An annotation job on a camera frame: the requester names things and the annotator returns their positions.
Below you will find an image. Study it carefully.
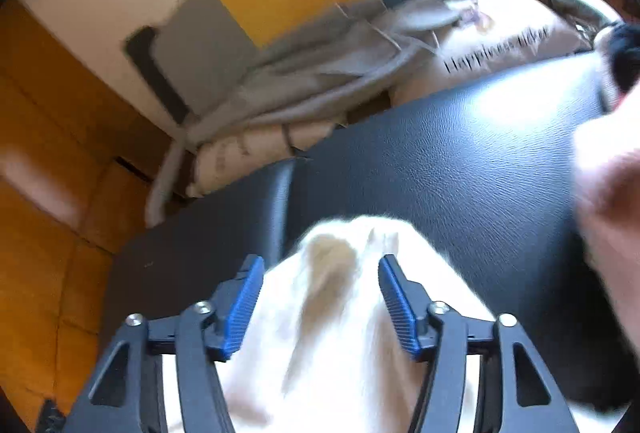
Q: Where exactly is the dark blue knit item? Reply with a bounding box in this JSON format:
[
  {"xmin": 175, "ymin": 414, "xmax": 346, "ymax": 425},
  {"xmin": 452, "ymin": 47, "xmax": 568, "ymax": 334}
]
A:
[{"xmin": 592, "ymin": 23, "xmax": 640, "ymax": 114}]

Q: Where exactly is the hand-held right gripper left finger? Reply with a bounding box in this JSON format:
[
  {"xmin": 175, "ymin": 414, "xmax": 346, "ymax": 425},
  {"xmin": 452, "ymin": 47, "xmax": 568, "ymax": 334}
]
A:
[{"xmin": 70, "ymin": 255, "xmax": 266, "ymax": 433}]

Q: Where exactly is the grey cloth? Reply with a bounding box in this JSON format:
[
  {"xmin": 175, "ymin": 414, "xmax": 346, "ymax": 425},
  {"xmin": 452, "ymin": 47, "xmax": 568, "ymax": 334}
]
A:
[{"xmin": 185, "ymin": 0, "xmax": 481, "ymax": 144}]

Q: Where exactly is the white knit sweater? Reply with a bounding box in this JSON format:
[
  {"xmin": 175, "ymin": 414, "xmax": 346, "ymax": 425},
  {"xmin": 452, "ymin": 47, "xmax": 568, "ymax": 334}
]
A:
[{"xmin": 162, "ymin": 215, "xmax": 626, "ymax": 433}]

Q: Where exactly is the beige printed cushion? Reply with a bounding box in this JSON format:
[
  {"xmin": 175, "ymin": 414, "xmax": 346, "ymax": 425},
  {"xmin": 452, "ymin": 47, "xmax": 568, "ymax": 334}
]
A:
[{"xmin": 187, "ymin": 0, "xmax": 593, "ymax": 198}]

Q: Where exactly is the pinkish brown knit garment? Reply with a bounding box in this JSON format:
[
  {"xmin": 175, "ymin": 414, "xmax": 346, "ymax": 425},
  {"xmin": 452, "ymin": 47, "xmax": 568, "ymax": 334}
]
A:
[{"xmin": 570, "ymin": 83, "xmax": 640, "ymax": 414}]

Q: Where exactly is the black upright pad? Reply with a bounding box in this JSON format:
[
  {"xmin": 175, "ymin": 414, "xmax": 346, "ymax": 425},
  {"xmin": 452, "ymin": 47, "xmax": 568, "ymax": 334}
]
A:
[{"xmin": 124, "ymin": 25, "xmax": 190, "ymax": 124}]

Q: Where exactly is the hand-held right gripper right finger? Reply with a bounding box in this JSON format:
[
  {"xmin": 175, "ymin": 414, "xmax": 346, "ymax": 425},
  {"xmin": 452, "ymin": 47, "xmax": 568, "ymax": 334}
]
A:
[{"xmin": 377, "ymin": 254, "xmax": 583, "ymax": 433}]

